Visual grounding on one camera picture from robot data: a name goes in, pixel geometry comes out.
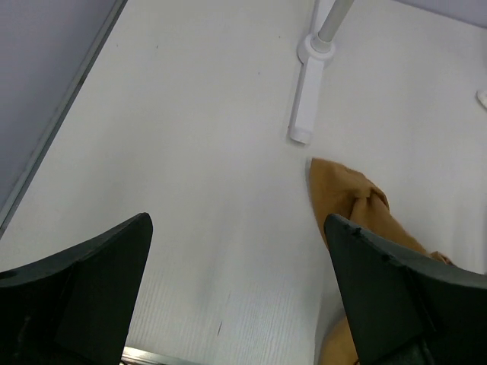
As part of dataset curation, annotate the tan tank top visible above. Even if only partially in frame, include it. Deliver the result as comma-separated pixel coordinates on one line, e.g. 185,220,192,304
308,157,454,364

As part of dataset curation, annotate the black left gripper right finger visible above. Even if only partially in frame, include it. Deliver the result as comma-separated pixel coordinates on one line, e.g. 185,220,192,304
324,214,486,364

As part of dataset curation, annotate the silver metal rack pole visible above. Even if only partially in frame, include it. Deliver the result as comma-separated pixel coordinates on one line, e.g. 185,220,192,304
317,0,354,43

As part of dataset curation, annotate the white rack base foot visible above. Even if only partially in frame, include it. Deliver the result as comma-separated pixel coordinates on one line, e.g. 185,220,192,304
288,1,336,144

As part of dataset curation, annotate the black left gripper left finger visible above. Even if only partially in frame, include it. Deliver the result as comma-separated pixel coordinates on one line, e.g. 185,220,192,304
1,213,153,364

